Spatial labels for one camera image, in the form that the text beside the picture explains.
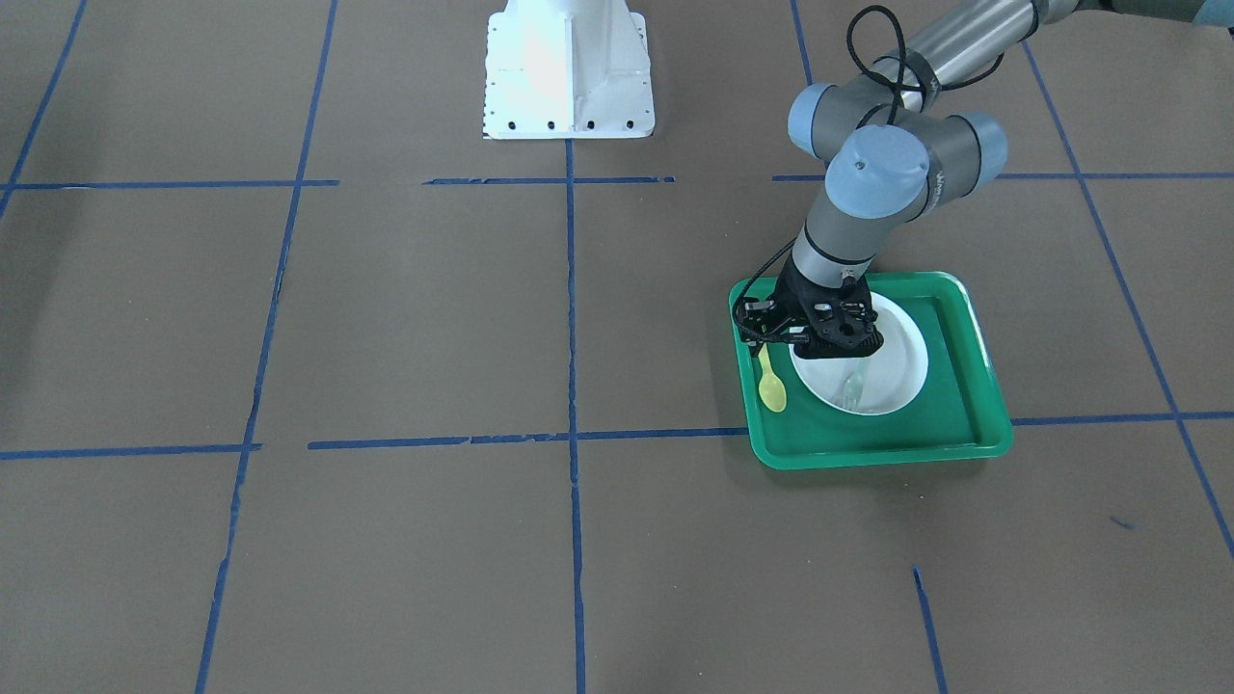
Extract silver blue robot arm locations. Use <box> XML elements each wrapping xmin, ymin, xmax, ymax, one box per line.
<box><xmin>731</xmin><ymin>1</ymin><xmax>1077</xmax><ymax>361</ymax></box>

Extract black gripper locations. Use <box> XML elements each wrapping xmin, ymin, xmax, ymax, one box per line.
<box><xmin>733</xmin><ymin>261</ymin><xmax>884</xmax><ymax>361</ymax></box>

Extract pale green plastic fork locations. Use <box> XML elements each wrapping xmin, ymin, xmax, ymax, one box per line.
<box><xmin>839</xmin><ymin>359</ymin><xmax>869</xmax><ymax>414</ymax></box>

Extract yellow plastic spoon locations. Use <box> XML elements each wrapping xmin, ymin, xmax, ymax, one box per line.
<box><xmin>756</xmin><ymin>343</ymin><xmax>789</xmax><ymax>414</ymax></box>

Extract green plastic tray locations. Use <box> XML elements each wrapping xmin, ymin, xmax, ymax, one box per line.
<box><xmin>735</xmin><ymin>272</ymin><xmax>1013</xmax><ymax>470</ymax></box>

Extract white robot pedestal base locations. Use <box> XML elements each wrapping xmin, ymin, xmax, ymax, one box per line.
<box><xmin>482</xmin><ymin>1</ymin><xmax>656</xmax><ymax>141</ymax></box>

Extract white round plate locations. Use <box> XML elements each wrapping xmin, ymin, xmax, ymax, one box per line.
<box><xmin>789</xmin><ymin>293</ymin><xmax>928</xmax><ymax>416</ymax></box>

